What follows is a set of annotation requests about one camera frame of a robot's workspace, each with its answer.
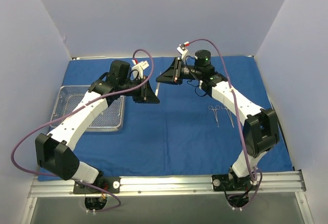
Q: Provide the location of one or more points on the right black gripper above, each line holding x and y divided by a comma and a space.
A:
177, 70

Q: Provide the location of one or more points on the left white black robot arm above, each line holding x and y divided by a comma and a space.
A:
54, 151

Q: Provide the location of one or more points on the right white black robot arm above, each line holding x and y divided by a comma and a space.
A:
258, 126

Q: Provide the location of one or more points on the steel forceps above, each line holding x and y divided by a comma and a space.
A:
214, 109
223, 107

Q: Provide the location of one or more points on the aluminium front rail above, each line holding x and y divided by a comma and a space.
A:
275, 182

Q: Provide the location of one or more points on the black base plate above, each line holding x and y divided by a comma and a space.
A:
110, 184
231, 182

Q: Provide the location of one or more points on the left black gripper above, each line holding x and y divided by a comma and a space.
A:
145, 88

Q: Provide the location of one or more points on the wire mesh instrument tray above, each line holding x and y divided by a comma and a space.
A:
109, 120

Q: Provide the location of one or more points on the blue surgical wrap cloth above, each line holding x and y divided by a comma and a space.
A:
179, 136

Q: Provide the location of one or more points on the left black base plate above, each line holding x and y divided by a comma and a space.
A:
110, 184

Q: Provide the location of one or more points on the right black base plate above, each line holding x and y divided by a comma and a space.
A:
231, 182

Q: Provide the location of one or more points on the steel tweezers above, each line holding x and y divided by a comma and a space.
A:
157, 89

